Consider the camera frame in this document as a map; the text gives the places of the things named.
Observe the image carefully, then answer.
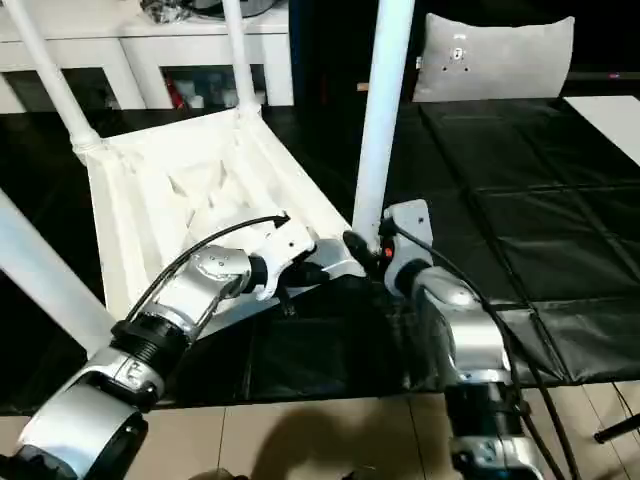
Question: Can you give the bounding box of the white plastic table top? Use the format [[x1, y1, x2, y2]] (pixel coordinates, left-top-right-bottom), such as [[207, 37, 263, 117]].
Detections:
[[74, 107, 370, 347]]

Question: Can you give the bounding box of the black work mat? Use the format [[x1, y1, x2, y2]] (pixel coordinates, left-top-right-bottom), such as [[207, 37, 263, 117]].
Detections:
[[0, 96, 640, 417]]

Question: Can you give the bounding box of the black box with gold label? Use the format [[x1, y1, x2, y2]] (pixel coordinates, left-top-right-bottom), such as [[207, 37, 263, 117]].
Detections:
[[288, 0, 437, 109]]

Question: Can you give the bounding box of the dark robot left foot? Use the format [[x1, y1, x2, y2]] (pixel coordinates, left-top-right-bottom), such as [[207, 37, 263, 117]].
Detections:
[[191, 468, 252, 480]]

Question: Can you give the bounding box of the grey cushion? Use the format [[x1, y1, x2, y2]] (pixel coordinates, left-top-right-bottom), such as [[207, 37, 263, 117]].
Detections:
[[411, 12, 577, 105]]

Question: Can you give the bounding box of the white flat board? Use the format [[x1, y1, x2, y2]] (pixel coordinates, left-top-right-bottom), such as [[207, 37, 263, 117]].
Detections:
[[561, 94, 640, 167]]

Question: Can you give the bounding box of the dark round device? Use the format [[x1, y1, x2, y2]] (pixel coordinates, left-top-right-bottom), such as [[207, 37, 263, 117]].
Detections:
[[193, 0, 287, 13]]

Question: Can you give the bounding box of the white glass-door cabinet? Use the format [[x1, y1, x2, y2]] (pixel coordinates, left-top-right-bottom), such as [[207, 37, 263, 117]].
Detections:
[[0, 0, 295, 115]]

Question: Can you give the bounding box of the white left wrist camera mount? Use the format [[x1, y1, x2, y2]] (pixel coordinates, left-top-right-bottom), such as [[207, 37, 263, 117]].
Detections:
[[248, 218, 320, 302]]

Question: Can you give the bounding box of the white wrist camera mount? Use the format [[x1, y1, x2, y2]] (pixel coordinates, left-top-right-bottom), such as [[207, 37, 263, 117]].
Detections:
[[248, 218, 320, 302], [381, 197, 435, 282]]

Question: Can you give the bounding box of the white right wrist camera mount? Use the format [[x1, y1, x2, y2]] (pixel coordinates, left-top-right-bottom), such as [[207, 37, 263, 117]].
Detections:
[[381, 197, 435, 282]]

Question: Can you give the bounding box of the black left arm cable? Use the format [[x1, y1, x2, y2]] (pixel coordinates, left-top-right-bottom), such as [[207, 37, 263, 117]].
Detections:
[[121, 211, 292, 322]]

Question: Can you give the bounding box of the thin black floor cable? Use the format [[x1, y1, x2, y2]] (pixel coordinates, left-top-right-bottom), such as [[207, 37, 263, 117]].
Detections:
[[608, 381, 640, 437]]

